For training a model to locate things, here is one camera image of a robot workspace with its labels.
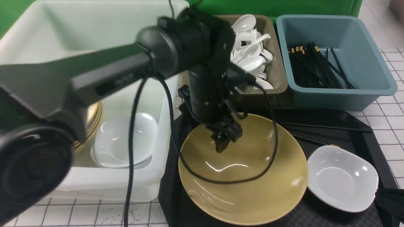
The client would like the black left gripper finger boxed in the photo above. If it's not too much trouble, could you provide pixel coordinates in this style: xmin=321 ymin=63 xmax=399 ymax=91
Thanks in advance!
xmin=215 ymin=134 xmax=231 ymax=153

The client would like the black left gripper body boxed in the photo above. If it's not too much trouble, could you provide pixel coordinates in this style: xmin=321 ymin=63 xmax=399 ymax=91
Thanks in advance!
xmin=178 ymin=65 xmax=243 ymax=143

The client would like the black chopstick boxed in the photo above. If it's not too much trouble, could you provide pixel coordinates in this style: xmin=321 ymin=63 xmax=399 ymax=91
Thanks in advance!
xmin=286 ymin=127 xmax=342 ymax=148
xmin=279 ymin=123 xmax=373 ymax=133

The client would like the yellow noodle bowl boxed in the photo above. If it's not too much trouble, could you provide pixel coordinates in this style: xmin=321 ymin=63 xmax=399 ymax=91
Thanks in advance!
xmin=178 ymin=114 xmax=308 ymax=226

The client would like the white square sauce dish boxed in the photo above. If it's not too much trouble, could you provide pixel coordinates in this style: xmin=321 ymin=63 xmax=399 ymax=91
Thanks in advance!
xmin=307 ymin=145 xmax=379 ymax=213

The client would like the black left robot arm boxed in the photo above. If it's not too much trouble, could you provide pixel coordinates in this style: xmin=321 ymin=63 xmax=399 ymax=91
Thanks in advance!
xmin=1 ymin=7 xmax=235 ymax=225

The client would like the top stacked yellow bowl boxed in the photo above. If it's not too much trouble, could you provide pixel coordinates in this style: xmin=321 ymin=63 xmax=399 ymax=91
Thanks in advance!
xmin=74 ymin=102 xmax=103 ymax=154

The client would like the olive green spoon bin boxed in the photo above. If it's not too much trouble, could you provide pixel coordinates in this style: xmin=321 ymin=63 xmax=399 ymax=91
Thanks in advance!
xmin=230 ymin=15 xmax=288 ymax=108

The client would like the white spoon top of pile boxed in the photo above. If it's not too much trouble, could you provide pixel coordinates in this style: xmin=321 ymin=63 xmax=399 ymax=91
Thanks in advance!
xmin=231 ymin=14 xmax=256 ymax=32

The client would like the black chopsticks bundle in bin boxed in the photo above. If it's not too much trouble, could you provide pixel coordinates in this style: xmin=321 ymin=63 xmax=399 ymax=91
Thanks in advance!
xmin=288 ymin=43 xmax=357 ymax=90

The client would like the green backdrop board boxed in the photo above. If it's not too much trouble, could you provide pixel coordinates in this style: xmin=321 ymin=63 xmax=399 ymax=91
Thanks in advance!
xmin=0 ymin=0 xmax=362 ymax=36

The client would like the blue chopstick bin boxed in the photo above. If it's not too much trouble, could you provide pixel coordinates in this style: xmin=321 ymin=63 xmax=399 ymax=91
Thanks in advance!
xmin=276 ymin=15 xmax=398 ymax=112

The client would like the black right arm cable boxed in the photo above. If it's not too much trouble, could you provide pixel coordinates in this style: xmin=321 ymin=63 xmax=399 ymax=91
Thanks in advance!
xmin=374 ymin=188 xmax=404 ymax=227

